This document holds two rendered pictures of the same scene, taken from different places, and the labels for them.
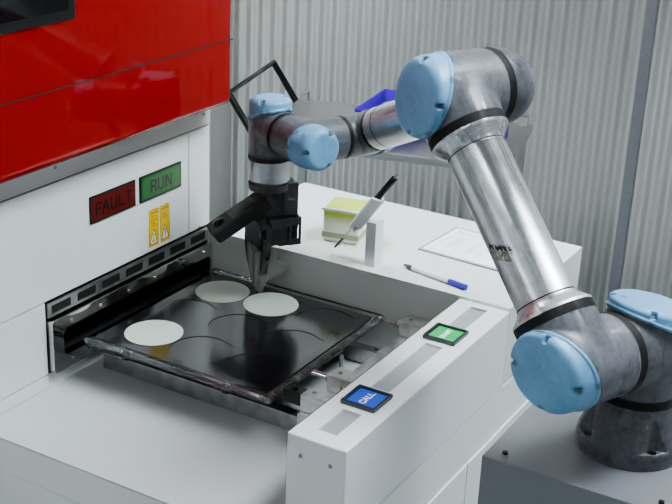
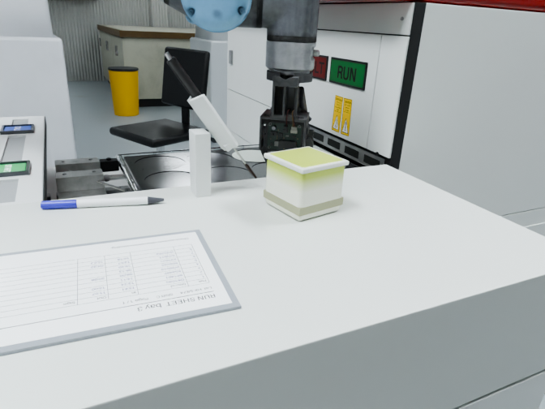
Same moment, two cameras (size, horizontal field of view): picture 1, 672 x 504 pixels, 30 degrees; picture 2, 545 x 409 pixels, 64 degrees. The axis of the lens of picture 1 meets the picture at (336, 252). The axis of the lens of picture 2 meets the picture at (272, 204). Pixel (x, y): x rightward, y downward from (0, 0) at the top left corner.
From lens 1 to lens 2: 261 cm
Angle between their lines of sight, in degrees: 110
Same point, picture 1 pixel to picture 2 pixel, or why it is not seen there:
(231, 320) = (241, 175)
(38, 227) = not seen: hidden behind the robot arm
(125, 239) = (317, 105)
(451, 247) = (161, 253)
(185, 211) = (366, 122)
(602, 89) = not seen: outside the picture
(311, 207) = (441, 223)
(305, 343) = (162, 182)
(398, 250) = (216, 219)
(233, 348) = not seen: hidden behind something
